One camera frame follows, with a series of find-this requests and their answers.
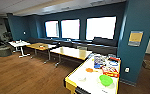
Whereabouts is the green bowl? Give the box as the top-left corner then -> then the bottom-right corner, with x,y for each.
98,74 -> 114,87

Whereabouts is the dark window bench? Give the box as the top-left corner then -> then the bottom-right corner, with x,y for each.
27,37 -> 119,56

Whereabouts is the bright window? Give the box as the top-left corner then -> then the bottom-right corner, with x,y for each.
44,20 -> 60,38
85,16 -> 118,41
60,18 -> 81,40

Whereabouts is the colourful game box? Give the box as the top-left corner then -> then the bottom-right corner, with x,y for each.
92,54 -> 107,69

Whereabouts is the dark bench cushion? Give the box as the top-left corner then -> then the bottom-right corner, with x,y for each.
91,36 -> 119,48

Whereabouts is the yellow wooden game table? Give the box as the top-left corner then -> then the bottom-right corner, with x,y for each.
64,53 -> 123,94

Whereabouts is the flat red box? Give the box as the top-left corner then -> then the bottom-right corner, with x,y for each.
108,56 -> 121,63

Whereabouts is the small white table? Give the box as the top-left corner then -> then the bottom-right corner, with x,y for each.
8,39 -> 31,58

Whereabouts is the dark floor bin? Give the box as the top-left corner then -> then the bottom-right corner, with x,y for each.
0,44 -> 14,58

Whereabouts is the white wall outlet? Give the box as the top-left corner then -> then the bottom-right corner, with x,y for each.
124,67 -> 130,74

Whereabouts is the yellow wall notice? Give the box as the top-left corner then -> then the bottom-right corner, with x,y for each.
128,30 -> 144,48

